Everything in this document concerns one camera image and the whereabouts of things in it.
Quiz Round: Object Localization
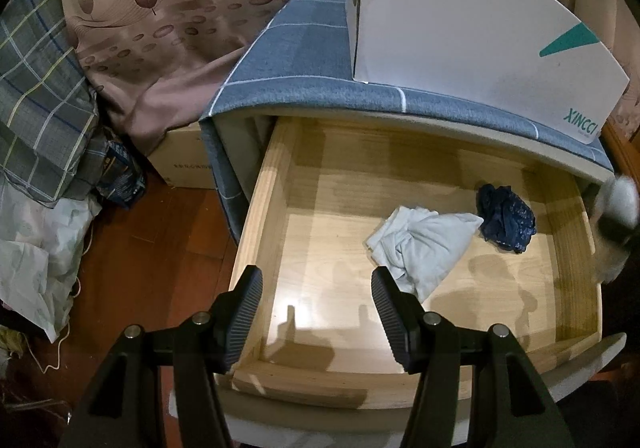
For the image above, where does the dark blue underwear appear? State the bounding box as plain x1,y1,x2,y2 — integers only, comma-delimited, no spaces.
475,184,538,255

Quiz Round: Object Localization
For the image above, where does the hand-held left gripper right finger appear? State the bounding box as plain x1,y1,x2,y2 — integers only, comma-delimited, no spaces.
370,265,576,448

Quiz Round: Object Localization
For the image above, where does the brown wooden furniture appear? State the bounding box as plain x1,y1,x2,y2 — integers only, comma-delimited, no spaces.
600,120,640,164

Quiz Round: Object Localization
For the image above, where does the grey plaid quilt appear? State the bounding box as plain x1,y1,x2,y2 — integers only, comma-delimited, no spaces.
0,0,108,209

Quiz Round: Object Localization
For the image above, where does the white string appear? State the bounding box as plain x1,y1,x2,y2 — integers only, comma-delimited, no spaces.
27,275,83,374

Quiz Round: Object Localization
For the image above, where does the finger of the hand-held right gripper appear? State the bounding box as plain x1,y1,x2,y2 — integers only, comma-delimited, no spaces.
594,208,640,249

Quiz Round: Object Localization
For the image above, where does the dark blue packet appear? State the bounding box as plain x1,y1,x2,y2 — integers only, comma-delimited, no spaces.
95,138,148,209

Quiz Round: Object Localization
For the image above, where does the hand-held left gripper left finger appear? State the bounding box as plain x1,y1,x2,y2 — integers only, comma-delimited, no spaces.
60,264,264,448

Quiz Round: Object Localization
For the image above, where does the yellowish cloth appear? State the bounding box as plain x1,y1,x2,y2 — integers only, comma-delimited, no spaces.
0,323,28,369

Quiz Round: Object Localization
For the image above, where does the blue checked cover cloth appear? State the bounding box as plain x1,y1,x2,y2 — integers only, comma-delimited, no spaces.
199,0,615,249

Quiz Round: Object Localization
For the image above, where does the white plastic bag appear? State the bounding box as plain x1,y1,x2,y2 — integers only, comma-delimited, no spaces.
0,183,103,344

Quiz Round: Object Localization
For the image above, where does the white fluffy cloth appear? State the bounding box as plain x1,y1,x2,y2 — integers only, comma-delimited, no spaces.
597,173,640,285

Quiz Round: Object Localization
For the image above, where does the brown cardboard box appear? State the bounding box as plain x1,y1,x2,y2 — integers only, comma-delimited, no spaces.
147,120,221,190

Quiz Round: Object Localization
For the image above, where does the white cardboard box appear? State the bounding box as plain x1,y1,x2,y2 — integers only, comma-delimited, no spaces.
345,0,632,146

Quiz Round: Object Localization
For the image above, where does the light blue underwear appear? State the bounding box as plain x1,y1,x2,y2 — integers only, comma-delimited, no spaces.
363,205,485,304

